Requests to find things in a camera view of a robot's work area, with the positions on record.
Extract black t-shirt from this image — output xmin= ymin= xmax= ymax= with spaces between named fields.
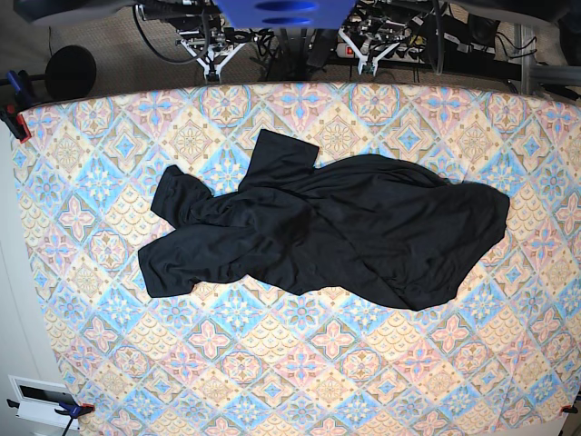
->
xmin=138 ymin=130 xmax=510 ymax=311

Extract red table clamp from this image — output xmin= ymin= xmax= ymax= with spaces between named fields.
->
xmin=0 ymin=104 xmax=31 ymax=144

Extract white wall outlet box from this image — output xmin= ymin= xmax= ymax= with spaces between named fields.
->
xmin=8 ymin=375 xmax=75 ymax=429

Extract patterned colourful tablecloth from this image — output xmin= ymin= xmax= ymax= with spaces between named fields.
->
xmin=12 ymin=84 xmax=580 ymax=435

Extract white power strip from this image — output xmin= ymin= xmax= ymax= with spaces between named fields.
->
xmin=335 ymin=37 xmax=423 ymax=60

